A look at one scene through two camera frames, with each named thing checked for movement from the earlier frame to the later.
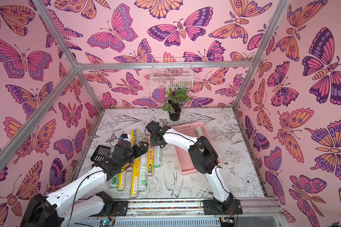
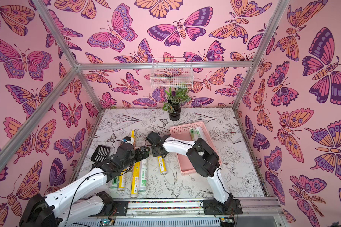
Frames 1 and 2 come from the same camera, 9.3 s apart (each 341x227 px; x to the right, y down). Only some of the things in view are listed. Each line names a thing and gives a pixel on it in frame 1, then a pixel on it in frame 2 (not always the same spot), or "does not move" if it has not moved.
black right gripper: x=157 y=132 -> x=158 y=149
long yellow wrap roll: x=132 y=137 does not move
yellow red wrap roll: x=150 y=159 -> x=162 y=165
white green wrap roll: x=142 y=170 does not move
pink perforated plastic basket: x=183 y=158 does not move
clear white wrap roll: x=199 y=131 does not move
